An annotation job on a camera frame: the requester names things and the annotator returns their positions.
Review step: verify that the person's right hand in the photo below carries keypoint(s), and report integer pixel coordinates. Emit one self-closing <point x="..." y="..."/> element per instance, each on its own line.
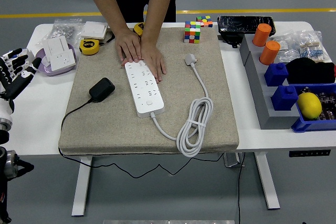
<point x="128" y="45"/>

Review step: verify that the large colourful puzzle cube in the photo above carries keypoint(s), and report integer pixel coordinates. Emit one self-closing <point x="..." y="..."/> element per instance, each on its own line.
<point x="192" y="33"/>

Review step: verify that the person's left forearm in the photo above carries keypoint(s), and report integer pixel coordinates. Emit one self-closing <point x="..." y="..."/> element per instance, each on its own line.
<point x="157" y="9"/>

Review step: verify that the clear bag of screws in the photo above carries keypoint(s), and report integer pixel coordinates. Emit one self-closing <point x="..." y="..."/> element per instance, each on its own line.
<point x="64" y="28"/>

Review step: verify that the black plastic tray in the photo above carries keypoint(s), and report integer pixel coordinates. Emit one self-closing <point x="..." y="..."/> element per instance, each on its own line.
<point x="241" y="23"/>

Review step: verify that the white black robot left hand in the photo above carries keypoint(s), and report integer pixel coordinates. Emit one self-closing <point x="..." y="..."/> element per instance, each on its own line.
<point x="15" y="85"/>

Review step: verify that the black table control panel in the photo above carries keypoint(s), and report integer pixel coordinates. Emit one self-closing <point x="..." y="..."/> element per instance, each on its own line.
<point x="309" y="153"/>

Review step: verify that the clear plastic parts bag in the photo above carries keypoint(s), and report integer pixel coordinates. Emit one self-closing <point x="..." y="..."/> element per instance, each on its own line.
<point x="286" y="51"/>

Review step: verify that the orange cylinder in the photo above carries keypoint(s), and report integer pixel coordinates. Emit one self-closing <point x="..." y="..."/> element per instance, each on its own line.
<point x="270" y="53"/>
<point x="261" y="35"/>

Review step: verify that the person's right forearm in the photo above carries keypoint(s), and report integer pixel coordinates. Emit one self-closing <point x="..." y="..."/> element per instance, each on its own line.
<point x="105" y="3"/>

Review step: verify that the grey stepped block holder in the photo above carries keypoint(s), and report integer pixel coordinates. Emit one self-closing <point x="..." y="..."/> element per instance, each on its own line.
<point x="258" y="95"/>

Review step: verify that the blue plastic bin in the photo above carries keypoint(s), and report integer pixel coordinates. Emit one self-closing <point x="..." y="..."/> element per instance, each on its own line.
<point x="304" y="125"/>

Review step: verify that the white double rocker switch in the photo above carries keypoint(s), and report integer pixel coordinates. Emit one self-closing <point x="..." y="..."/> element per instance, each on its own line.
<point x="56" y="45"/>

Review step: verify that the person's left hand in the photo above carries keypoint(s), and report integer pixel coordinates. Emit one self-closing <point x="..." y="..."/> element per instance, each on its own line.
<point x="153" y="58"/>

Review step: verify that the blue plastic block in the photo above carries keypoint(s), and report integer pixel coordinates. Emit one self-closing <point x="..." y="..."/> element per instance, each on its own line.
<point x="275" y="74"/>
<point x="283" y="99"/>

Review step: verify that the beige fabric mat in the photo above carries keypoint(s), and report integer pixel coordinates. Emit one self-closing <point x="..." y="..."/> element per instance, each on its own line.
<point x="170" y="90"/>

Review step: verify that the white table leg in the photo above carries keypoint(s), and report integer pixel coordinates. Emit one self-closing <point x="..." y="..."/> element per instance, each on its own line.
<point x="80" y="195"/>
<point x="269" y="187"/>

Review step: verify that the black power adapter plug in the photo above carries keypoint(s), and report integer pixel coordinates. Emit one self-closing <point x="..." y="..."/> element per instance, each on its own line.
<point x="102" y="89"/>

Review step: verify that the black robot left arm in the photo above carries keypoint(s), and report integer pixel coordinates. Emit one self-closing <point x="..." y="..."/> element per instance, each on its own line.
<point x="10" y="165"/>

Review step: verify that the clear bag of resistors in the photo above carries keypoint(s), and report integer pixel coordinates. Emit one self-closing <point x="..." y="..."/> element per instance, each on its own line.
<point x="312" y="48"/>

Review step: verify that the white wall socket outlet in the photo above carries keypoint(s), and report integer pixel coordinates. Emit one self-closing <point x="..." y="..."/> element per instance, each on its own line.
<point x="63" y="60"/>

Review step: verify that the yellow lemon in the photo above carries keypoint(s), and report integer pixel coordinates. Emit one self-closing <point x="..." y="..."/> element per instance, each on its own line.
<point x="309" y="106"/>

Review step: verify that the black cloth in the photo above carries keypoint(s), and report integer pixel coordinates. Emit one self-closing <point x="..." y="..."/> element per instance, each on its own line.
<point x="307" y="70"/>

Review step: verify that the white wall switch plate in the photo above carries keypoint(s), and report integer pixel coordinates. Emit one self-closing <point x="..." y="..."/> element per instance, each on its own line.
<point x="93" y="30"/>

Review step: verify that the purple bowl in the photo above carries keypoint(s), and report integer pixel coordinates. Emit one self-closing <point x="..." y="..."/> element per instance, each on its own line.
<point x="52" y="72"/>

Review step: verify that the grey metal bracket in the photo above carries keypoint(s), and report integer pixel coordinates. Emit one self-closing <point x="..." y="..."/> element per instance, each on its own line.
<point x="232" y="161"/>

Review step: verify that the white power strip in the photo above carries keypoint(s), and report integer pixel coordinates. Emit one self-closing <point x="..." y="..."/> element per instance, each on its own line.
<point x="147" y="95"/>

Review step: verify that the small colourful puzzle cube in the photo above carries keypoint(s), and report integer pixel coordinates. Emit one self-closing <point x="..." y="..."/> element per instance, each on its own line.
<point x="206" y="20"/>

